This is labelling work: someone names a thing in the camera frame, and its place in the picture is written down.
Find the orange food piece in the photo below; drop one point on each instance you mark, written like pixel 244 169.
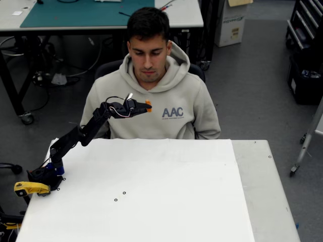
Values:
pixel 148 101

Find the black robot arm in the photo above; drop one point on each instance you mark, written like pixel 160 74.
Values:
pixel 70 137

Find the man in beige hoodie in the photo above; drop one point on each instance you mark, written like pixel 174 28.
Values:
pixel 164 88

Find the black office chair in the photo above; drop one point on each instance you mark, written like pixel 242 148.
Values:
pixel 106 68

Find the crumpled white paper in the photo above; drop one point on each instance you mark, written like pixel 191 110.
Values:
pixel 59 79

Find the black zip tie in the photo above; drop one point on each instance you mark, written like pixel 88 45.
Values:
pixel 125 14

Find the white paper sheet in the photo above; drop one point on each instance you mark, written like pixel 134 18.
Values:
pixel 164 201

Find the green cutting mat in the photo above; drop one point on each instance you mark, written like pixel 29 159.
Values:
pixel 75 15

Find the white cardboard box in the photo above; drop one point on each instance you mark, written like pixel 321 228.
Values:
pixel 230 30

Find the small white tag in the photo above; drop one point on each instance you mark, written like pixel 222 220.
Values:
pixel 17 13

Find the black and yellow clamp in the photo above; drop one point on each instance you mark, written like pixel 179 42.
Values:
pixel 10 218

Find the black bin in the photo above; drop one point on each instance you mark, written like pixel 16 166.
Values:
pixel 302 90

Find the grey metal stand leg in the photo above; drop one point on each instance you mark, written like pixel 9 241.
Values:
pixel 304 148

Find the black tool drawer cart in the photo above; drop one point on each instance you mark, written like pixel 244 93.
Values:
pixel 308 15

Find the black metal rack frame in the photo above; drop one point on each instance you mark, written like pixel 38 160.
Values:
pixel 208 37

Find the grey workbench with black frame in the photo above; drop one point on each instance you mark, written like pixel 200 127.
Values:
pixel 181 17

